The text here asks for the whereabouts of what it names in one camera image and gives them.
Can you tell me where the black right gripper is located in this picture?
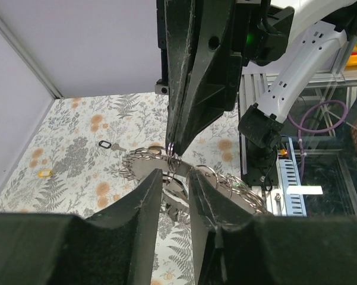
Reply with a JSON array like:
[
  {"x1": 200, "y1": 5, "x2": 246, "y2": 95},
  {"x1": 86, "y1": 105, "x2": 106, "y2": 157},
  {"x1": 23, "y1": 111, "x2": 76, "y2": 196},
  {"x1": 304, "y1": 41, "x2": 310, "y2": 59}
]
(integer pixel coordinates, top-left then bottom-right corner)
[{"x1": 154, "y1": 0, "x2": 295, "y2": 157}]

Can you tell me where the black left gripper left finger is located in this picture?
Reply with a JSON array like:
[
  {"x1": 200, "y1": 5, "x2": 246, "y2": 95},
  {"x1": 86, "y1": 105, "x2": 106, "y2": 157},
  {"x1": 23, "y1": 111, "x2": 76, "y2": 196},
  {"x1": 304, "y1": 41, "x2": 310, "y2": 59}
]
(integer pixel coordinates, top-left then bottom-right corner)
[{"x1": 0, "y1": 169, "x2": 163, "y2": 284}]

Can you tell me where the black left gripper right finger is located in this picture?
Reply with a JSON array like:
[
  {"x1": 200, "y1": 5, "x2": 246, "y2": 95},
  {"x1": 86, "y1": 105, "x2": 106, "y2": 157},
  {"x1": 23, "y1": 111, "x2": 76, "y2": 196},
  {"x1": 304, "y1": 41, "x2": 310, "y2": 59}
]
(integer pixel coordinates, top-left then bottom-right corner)
[{"x1": 189, "y1": 174, "x2": 357, "y2": 284}]

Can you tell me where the large metal keyring with keys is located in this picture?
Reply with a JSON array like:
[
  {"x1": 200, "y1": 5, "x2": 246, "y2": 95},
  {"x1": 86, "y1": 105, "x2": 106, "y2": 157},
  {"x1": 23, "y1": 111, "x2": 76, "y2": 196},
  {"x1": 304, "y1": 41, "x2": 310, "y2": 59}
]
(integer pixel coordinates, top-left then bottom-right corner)
[{"x1": 119, "y1": 145, "x2": 271, "y2": 217}]

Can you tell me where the yellow key tag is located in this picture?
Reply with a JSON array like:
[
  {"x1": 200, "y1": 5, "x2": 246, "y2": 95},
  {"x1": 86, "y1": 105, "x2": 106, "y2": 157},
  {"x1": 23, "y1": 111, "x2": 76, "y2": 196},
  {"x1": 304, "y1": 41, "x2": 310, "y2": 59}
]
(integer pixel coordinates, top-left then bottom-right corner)
[{"x1": 37, "y1": 169, "x2": 53, "y2": 178}]

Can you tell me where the black tag with key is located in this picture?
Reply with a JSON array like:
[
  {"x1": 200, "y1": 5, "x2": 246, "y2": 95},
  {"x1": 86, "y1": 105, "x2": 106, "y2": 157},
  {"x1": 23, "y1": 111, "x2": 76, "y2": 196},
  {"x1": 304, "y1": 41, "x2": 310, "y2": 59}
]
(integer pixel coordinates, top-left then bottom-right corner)
[{"x1": 98, "y1": 140, "x2": 127, "y2": 151}]

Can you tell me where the aluminium front rail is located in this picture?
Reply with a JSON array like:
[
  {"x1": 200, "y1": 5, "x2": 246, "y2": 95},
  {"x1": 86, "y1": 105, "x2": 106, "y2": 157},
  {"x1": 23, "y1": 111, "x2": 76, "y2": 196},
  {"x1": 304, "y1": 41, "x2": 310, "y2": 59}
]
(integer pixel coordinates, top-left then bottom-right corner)
[{"x1": 238, "y1": 74, "x2": 307, "y2": 217}]

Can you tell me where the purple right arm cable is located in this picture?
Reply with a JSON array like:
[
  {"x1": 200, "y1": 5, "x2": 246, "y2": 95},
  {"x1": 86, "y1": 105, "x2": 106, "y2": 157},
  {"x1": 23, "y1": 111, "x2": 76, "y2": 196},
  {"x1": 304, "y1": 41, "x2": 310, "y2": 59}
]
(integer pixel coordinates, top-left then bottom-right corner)
[{"x1": 287, "y1": 99, "x2": 349, "y2": 179}]

